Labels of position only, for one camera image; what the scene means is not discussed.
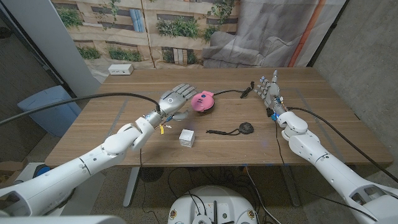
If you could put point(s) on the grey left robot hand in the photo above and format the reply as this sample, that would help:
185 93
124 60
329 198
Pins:
171 101

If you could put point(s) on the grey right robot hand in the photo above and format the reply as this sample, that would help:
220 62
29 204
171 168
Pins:
273 99

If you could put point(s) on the pink mini sandwich press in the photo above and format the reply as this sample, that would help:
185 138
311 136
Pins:
202 101

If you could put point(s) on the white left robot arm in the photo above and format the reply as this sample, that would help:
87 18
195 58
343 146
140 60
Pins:
62 177

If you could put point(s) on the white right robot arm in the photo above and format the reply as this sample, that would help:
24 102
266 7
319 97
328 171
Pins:
335 174

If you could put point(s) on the small white package box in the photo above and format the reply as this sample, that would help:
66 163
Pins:
186 138

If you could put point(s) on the printed backdrop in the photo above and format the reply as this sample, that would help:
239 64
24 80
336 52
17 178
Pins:
186 46

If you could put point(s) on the white power strip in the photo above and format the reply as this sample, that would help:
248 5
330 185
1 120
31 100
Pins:
120 69

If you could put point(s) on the black round floor fan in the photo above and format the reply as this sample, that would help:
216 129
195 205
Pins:
151 174

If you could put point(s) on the white table leg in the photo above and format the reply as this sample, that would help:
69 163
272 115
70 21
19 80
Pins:
131 186
289 186

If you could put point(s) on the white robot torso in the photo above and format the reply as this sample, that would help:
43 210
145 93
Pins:
213 202

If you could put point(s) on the blue plastic bin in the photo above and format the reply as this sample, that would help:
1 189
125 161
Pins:
49 119

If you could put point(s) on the white pillar panel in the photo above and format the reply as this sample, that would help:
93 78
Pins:
53 40

